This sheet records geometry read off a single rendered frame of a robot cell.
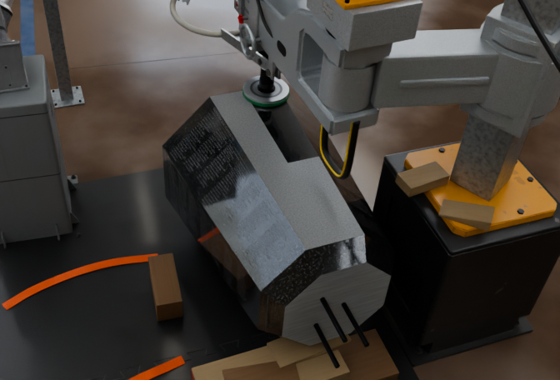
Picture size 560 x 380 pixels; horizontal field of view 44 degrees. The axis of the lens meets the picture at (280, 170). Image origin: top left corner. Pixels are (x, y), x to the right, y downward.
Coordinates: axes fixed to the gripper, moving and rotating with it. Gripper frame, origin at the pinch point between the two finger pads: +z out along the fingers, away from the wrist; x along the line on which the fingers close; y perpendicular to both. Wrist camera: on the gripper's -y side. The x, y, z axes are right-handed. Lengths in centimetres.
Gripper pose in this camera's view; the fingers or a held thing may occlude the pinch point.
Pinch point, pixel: (183, 0)
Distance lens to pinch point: 385.6
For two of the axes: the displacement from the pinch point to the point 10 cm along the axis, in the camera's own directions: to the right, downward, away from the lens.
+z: -0.8, 6.8, 7.3
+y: -5.7, 5.7, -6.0
